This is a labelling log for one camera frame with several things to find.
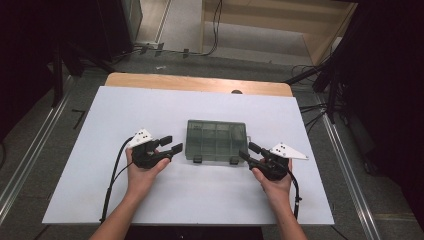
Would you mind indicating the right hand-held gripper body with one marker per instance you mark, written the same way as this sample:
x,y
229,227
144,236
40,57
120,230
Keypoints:
x,y
271,166

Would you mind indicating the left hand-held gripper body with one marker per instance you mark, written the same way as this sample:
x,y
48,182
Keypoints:
x,y
145,156

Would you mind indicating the smoky transparent plastic organizer box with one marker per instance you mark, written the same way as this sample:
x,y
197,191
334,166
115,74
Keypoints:
x,y
216,140

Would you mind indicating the person's left hand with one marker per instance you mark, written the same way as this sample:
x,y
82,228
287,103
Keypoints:
x,y
141,180

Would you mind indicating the person's right hand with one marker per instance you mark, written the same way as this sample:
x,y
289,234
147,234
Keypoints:
x,y
276,191

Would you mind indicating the wooden table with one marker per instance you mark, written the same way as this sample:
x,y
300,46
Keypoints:
x,y
166,81

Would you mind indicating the black tripod stand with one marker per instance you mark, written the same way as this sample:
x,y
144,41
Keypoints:
x,y
328,83

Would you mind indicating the black metal stand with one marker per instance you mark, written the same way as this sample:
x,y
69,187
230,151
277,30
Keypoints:
x,y
58,73

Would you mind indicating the dark cabinet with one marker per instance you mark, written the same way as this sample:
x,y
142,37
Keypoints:
x,y
120,23

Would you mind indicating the light wooden shelf unit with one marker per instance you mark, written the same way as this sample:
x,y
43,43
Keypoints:
x,y
266,20

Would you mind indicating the metal floor rail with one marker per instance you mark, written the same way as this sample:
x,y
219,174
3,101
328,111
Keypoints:
x,y
30,150
350,173

